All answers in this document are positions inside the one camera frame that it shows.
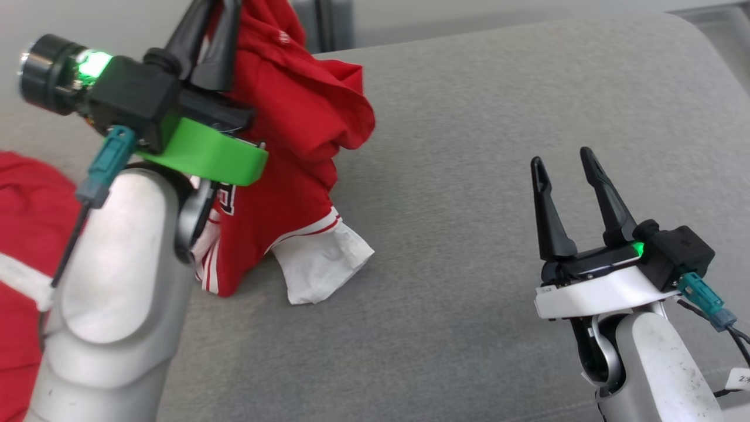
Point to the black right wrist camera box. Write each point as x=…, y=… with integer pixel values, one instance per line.
x=679, y=252

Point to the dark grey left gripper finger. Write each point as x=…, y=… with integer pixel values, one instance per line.
x=186, y=47
x=220, y=58

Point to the grey fabric sofa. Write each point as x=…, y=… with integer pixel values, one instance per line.
x=469, y=146

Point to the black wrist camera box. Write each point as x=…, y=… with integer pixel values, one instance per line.
x=679, y=252
x=135, y=94

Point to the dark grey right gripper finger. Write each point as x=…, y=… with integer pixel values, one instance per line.
x=551, y=228
x=612, y=211

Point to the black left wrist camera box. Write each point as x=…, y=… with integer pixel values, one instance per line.
x=135, y=94

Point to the grey metal frame post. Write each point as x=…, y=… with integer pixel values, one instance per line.
x=328, y=23

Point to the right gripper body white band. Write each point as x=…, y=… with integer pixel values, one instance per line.
x=592, y=293

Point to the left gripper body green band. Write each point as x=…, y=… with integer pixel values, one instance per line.
x=205, y=155

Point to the red shorts white trim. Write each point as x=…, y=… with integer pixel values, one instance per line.
x=29, y=205

